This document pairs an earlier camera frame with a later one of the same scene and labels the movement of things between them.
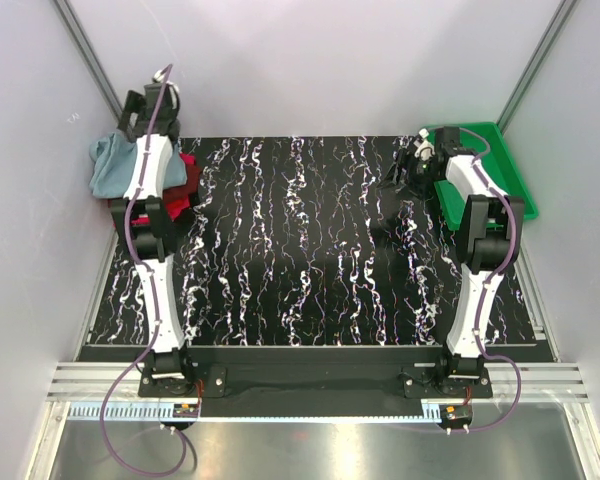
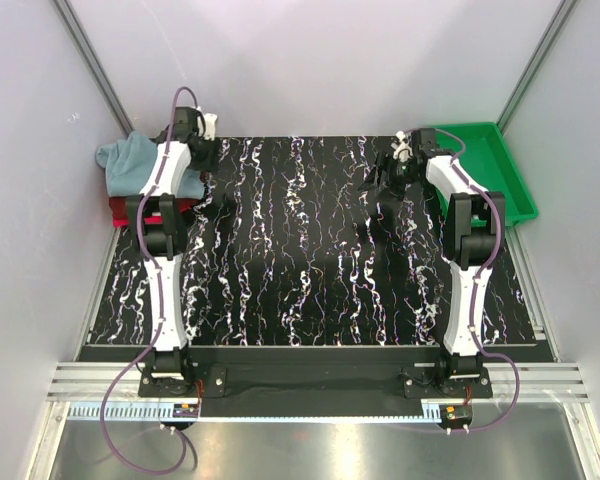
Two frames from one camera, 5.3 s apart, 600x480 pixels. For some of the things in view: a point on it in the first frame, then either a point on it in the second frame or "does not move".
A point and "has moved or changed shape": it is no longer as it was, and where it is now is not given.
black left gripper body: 137,105 → 206,160
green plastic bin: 487,142 does not move
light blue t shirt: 114,155 has moved or changed shape
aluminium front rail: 539,381 does not move
